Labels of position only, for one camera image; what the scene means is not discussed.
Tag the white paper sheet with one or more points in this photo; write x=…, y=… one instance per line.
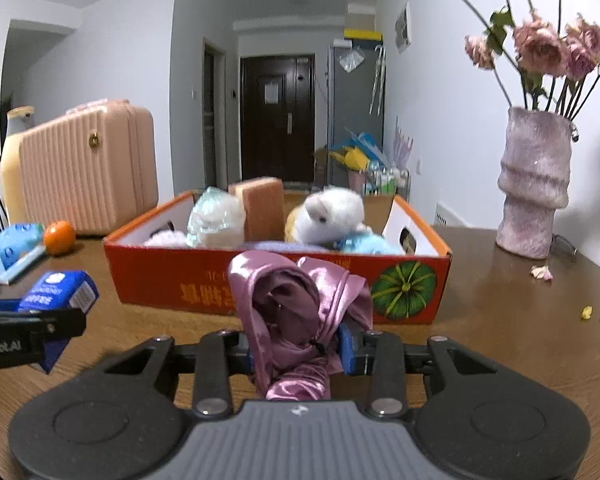
x=271, y=93

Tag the purple feather wall decoration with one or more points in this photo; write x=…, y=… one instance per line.
x=404, y=147

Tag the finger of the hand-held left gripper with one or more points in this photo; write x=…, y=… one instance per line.
x=0, y=305
x=55, y=322

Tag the pink and cream layered sponge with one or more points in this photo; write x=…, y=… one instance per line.
x=265, y=210

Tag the grey refrigerator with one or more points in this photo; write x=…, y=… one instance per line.
x=352, y=105

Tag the purple satin cloth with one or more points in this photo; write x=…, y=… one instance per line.
x=290, y=310

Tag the small blue tissue packet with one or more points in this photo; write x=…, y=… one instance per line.
x=55, y=290

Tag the clear plastic bag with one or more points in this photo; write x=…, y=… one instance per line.
x=351, y=59

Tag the pink ceramic vase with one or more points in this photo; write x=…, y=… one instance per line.
x=530, y=195

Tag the white trolley with bottles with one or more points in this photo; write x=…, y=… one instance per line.
x=385, y=182

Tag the pink ribbed suitcase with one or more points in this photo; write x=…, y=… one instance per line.
x=90, y=175

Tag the cream yellow bottle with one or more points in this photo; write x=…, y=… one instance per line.
x=12, y=175

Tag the orange fruit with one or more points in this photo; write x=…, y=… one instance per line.
x=60, y=238

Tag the dark brown entrance door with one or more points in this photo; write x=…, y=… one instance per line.
x=275, y=150

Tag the lilac fluffy wrist band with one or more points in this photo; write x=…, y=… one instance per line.
x=165, y=239

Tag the large blue wipes pack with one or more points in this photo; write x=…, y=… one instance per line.
x=10, y=250

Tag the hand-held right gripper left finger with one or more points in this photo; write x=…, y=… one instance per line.
x=237, y=355

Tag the yellow bag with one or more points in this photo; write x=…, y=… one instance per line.
x=352, y=160

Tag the grey interior door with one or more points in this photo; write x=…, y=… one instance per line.
x=212, y=125

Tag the blue bag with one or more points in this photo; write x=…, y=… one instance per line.
x=367, y=147

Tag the yellow box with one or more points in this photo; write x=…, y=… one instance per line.
x=362, y=35

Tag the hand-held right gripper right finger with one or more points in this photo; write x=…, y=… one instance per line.
x=350, y=355

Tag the scattered yellow crumbs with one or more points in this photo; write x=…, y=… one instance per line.
x=586, y=312

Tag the brown cardboard carton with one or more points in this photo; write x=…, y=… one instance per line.
x=321, y=165

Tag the eyeglasses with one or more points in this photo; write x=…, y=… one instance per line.
x=565, y=246

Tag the bunch of dried pink roses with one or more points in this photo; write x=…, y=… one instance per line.
x=537, y=47

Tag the light blue plush toy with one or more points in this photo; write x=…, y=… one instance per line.
x=370, y=244

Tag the white and yellow plush toy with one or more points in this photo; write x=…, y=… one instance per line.
x=330, y=210

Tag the purple towel cloth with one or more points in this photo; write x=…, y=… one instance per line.
x=280, y=246

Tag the orange cardboard box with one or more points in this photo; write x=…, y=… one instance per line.
x=180, y=280

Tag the clear folded umbrella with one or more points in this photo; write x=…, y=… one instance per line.
x=382, y=75
x=375, y=90

